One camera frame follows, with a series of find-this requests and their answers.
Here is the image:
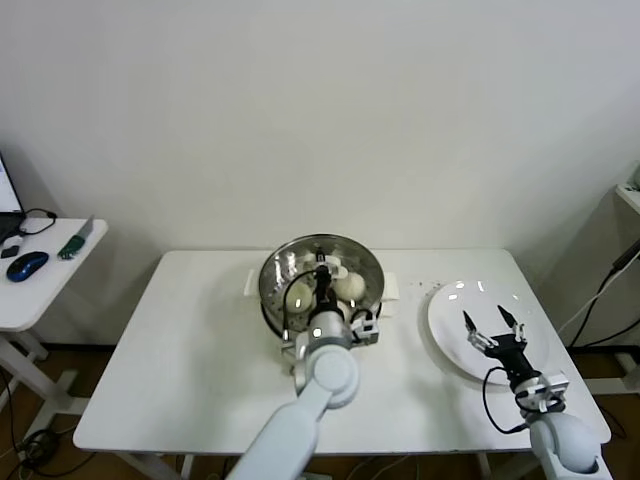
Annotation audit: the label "black looped desk cable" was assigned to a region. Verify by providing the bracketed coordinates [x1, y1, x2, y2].
[18, 208, 57, 236]

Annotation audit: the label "small black white adapter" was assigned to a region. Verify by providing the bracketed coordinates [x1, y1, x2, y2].
[0, 234, 24, 260]

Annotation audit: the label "green-handled knife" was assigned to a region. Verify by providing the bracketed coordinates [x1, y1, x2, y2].
[56, 214, 95, 261]

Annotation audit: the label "white round plate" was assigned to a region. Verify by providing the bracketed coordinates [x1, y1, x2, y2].
[426, 279, 550, 386]

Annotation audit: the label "white hanging cable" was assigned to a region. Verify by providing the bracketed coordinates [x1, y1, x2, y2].
[557, 277, 615, 334]

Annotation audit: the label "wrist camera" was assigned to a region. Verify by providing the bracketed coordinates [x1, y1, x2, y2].
[538, 372, 571, 414]
[349, 309, 380, 346]

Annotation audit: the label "white shelf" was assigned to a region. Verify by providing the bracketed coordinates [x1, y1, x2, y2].
[613, 182, 640, 221]

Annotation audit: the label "black floor cables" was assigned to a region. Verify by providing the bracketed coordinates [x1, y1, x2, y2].
[0, 369, 56, 474]

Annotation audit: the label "black laptop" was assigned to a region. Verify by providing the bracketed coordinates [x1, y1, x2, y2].
[0, 154, 25, 241]

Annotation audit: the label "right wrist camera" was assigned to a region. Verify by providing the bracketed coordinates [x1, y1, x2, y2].
[538, 372, 571, 414]

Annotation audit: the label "white side table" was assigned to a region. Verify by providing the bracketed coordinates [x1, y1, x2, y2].
[0, 217, 109, 446]

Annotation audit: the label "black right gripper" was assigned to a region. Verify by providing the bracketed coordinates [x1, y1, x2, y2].
[462, 304, 541, 386]

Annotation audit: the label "blue computer mouse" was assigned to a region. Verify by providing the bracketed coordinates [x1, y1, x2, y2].
[5, 251, 50, 282]

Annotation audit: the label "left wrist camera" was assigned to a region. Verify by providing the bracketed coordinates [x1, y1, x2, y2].
[349, 309, 380, 346]

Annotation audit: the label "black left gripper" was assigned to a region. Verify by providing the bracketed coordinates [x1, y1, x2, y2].
[312, 247, 342, 311]

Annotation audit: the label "perforated steel steamer basket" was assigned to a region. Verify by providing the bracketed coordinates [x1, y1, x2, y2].
[257, 232, 386, 349]

